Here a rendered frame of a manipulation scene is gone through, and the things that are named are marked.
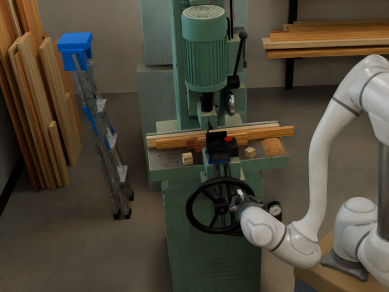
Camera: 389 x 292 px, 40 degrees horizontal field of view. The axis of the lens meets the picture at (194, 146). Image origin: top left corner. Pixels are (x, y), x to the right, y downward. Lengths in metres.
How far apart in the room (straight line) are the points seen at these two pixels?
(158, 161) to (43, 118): 1.38
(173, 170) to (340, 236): 0.73
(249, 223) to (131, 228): 1.72
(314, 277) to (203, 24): 1.04
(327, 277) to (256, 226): 0.51
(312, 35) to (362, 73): 2.63
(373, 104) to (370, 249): 0.55
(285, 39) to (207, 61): 2.13
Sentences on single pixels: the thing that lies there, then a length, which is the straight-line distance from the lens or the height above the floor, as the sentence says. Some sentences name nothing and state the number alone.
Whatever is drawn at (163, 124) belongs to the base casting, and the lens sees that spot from 2.78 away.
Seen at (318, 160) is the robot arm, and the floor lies 1.24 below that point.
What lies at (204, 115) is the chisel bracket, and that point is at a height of 1.07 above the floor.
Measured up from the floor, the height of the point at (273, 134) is 0.92.
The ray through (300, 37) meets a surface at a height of 0.63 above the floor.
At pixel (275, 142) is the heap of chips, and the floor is 0.93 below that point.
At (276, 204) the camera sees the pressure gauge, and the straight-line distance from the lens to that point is 2.41.
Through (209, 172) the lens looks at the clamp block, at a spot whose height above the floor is 0.93.
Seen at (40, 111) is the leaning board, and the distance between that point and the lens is 3.53.
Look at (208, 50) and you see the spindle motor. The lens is 2.12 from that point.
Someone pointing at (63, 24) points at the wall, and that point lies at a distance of 4.74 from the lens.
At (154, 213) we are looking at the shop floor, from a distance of 3.46.
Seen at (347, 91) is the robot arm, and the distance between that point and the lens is 1.70.
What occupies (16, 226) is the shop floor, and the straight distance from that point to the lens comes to 3.59.
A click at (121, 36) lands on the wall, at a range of 4.69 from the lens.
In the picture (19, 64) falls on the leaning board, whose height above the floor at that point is 0.92.
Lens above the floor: 2.21
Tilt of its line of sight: 33 degrees down
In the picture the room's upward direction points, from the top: 3 degrees counter-clockwise
